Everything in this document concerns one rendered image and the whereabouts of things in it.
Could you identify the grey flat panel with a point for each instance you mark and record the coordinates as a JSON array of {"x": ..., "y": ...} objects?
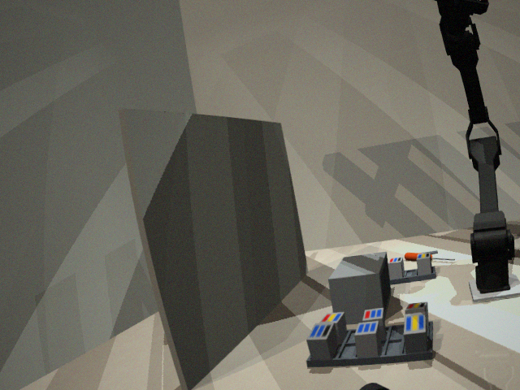
[{"x": 219, "y": 225}]

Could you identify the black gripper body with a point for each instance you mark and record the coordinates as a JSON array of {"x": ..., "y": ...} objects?
[{"x": 465, "y": 8}]

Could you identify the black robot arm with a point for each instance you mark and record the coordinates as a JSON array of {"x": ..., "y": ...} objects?
[{"x": 492, "y": 245}]

